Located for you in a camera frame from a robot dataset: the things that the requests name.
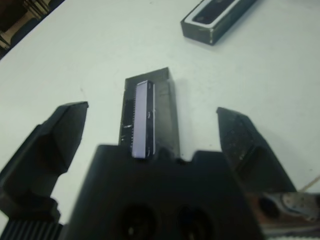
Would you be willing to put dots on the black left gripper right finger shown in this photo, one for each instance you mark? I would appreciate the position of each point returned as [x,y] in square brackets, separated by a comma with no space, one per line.
[247,155]

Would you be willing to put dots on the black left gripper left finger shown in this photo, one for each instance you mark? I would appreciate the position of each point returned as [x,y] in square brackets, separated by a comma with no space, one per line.
[50,150]

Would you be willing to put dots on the glossy black box lid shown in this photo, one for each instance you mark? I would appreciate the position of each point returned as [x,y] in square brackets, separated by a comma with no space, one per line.
[165,112]

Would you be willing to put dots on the black box base white insert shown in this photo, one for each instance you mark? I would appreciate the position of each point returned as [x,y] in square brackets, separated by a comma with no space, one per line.
[200,32]

